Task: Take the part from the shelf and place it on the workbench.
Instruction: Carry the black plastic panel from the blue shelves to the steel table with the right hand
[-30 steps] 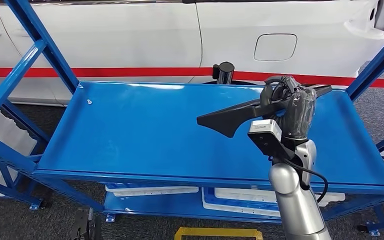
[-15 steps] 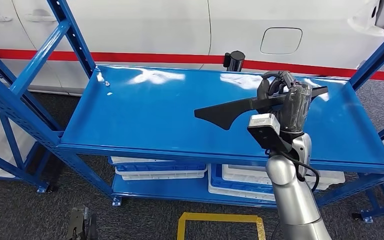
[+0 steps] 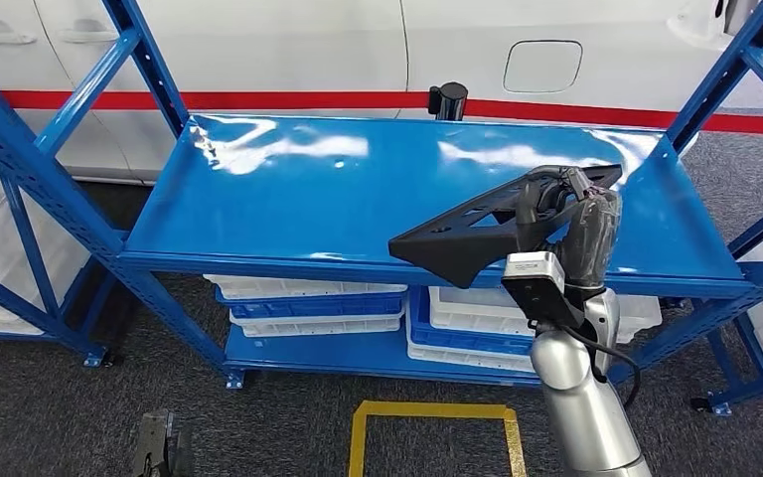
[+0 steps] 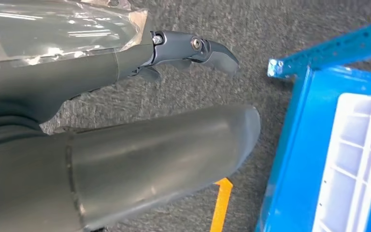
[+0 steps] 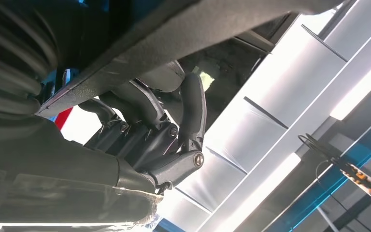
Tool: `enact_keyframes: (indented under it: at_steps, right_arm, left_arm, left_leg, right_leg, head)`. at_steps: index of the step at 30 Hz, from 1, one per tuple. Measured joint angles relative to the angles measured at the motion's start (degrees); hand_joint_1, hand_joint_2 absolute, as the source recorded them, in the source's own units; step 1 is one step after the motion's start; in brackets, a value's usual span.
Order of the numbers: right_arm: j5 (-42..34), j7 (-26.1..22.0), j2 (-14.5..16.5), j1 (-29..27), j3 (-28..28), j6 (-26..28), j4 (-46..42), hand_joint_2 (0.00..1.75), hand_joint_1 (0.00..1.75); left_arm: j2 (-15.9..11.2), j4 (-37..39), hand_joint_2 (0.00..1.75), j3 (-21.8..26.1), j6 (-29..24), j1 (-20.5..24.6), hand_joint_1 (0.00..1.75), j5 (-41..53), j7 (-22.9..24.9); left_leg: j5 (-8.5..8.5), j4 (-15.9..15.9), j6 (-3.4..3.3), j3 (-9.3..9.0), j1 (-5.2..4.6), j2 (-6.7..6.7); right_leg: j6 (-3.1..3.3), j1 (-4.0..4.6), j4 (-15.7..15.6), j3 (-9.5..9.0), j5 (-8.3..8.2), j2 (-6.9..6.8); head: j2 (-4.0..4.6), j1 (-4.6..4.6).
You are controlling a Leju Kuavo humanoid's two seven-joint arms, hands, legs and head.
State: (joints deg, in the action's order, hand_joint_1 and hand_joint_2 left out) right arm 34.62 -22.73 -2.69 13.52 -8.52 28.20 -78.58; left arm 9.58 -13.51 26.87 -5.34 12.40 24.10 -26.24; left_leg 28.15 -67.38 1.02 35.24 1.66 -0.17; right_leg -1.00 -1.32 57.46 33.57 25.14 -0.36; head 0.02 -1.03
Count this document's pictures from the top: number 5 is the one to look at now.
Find black coiled cable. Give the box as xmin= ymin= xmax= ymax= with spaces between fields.
xmin=297 ymin=132 xmax=344 ymax=167

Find blue metal shelf rack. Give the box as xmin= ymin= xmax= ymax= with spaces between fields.
xmin=153 ymin=109 xmax=371 ymax=232

